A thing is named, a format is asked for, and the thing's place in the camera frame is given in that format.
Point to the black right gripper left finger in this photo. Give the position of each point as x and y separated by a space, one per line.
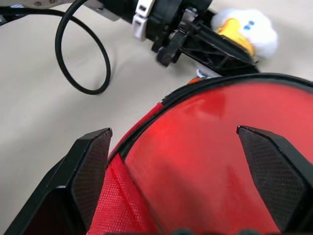
73 176

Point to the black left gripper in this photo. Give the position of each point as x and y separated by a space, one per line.
168 22

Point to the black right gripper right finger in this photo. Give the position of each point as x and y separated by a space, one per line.
281 176

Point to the white duck plush toy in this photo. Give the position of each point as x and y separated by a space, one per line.
260 33

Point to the black red paddle case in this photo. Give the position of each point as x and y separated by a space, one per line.
117 195

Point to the red table tennis paddle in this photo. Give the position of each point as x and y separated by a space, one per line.
207 159

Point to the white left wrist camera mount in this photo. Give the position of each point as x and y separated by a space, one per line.
141 22

